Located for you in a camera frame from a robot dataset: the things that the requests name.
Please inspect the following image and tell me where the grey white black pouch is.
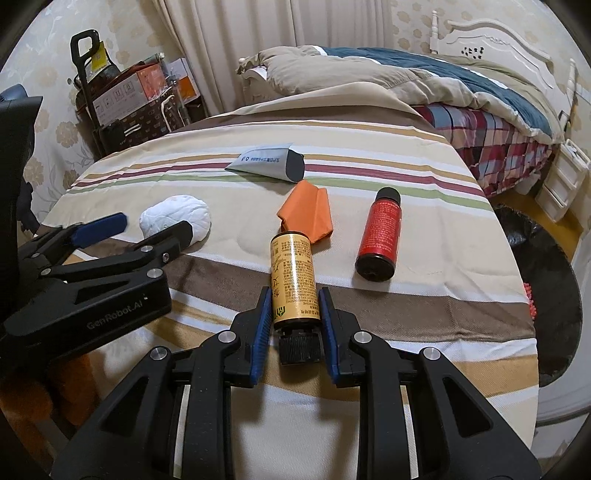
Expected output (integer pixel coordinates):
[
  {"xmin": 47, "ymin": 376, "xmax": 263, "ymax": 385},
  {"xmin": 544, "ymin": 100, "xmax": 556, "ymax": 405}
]
[{"xmin": 225, "ymin": 144, "xmax": 305, "ymax": 183}]

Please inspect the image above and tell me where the black trash bin bag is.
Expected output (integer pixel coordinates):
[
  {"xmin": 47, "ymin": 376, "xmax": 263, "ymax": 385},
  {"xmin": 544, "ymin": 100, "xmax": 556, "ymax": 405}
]
[{"xmin": 494, "ymin": 205, "xmax": 583, "ymax": 387}]

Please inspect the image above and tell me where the red bottle black cap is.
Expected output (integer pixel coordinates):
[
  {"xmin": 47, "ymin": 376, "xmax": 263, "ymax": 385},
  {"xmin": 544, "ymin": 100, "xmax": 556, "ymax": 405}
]
[{"xmin": 355, "ymin": 187, "xmax": 402, "ymax": 282}]

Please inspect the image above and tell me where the gold bottle black cap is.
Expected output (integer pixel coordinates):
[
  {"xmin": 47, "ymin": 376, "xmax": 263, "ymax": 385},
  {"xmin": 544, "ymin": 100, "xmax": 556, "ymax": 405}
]
[{"xmin": 270, "ymin": 232, "xmax": 321, "ymax": 366}]

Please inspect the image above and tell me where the cream curtain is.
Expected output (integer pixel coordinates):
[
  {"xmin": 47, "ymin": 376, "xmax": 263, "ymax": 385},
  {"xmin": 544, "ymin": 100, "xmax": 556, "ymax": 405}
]
[{"xmin": 154, "ymin": 0, "xmax": 394, "ymax": 115}]

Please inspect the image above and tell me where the white wooden headboard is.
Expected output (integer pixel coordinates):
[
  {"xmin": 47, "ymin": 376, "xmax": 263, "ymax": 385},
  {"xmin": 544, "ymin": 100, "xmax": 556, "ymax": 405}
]
[{"xmin": 430, "ymin": 10, "xmax": 578, "ymax": 123}]

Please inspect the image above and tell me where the cardboard box orange print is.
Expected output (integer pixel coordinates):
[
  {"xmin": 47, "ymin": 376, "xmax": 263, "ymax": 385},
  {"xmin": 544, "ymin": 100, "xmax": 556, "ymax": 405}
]
[{"xmin": 93, "ymin": 63, "xmax": 168, "ymax": 127}]

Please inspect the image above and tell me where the plaid bed cover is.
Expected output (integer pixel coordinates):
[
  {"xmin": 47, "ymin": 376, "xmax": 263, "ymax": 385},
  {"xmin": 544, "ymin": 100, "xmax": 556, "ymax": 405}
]
[{"xmin": 415, "ymin": 103, "xmax": 553, "ymax": 198}]

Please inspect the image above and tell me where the striped bed sheet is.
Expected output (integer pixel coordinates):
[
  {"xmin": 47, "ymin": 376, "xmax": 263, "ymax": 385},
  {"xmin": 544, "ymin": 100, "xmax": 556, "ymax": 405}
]
[{"xmin": 43, "ymin": 83, "xmax": 539, "ymax": 460}]

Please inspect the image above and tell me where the blue beige duvet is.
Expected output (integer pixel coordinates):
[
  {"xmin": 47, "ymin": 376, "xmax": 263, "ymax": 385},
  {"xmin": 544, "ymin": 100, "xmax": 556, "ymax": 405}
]
[{"xmin": 236, "ymin": 45, "xmax": 563, "ymax": 145}]

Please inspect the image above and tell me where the white plastic drawer unit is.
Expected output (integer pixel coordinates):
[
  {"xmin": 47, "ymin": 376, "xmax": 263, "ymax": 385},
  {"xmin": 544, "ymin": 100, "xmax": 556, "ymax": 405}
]
[{"xmin": 535, "ymin": 139, "xmax": 590, "ymax": 223}]

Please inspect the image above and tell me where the black hand trolley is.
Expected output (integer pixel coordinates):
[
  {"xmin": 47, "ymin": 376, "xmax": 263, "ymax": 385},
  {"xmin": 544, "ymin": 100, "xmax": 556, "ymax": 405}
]
[{"xmin": 70, "ymin": 29, "xmax": 106, "ymax": 156}]

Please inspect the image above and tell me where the dark patterned storage box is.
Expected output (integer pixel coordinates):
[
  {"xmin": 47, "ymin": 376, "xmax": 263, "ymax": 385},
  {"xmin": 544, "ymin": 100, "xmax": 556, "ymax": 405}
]
[{"xmin": 93, "ymin": 88, "xmax": 186, "ymax": 156}]

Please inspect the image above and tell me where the orange-red foam fruit net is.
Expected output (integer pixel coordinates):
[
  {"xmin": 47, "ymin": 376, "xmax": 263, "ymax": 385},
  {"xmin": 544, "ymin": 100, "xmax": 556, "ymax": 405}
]
[{"xmin": 523, "ymin": 282, "xmax": 537, "ymax": 320}]

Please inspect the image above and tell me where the blue chair back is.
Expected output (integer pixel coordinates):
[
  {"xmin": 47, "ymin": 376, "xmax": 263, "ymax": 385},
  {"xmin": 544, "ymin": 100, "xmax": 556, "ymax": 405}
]
[{"xmin": 1, "ymin": 84, "xmax": 43, "ymax": 233}]

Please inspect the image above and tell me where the white orange small box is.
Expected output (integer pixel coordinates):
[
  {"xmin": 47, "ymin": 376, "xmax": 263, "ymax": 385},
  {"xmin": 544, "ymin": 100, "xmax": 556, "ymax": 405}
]
[{"xmin": 167, "ymin": 57, "xmax": 200, "ymax": 104}]

